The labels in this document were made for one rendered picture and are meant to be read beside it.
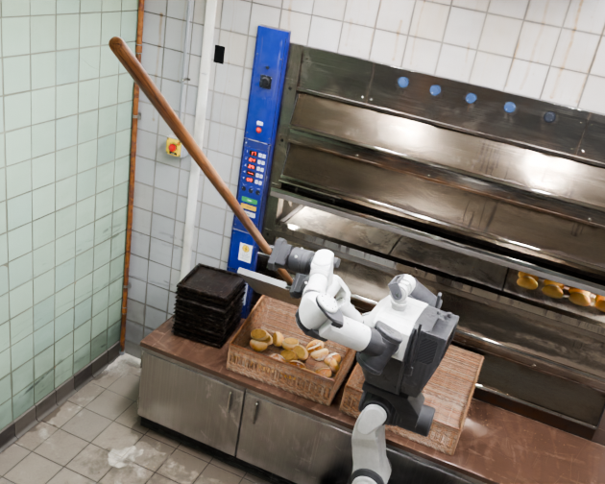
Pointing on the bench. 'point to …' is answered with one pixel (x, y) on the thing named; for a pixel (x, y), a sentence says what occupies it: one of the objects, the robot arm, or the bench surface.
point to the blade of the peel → (274, 288)
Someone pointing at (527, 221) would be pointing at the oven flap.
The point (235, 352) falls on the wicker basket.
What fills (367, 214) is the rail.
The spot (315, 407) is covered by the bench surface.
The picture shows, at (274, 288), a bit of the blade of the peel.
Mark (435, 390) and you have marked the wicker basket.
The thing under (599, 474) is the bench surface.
